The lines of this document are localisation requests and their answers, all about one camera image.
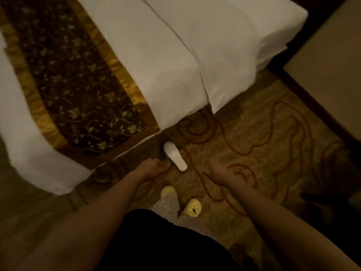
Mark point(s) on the person's left hand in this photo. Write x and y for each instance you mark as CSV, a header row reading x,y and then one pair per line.
x,y
153,169

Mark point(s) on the person's right hand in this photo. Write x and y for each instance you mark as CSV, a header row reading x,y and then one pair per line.
x,y
222,174

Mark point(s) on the white slipper with grey trim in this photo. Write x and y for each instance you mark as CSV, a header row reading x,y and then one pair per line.
x,y
175,155

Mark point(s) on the white bed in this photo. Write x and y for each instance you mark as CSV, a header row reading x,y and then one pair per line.
x,y
169,53

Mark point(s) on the person's left forearm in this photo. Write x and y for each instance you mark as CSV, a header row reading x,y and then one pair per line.
x,y
84,222

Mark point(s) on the person's right forearm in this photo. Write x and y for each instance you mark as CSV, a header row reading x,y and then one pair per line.
x,y
282,228

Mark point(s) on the person's black shirt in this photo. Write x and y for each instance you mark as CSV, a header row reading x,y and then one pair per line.
x,y
155,242

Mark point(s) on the white dotted trousers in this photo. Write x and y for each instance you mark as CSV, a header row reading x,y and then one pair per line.
x,y
166,207

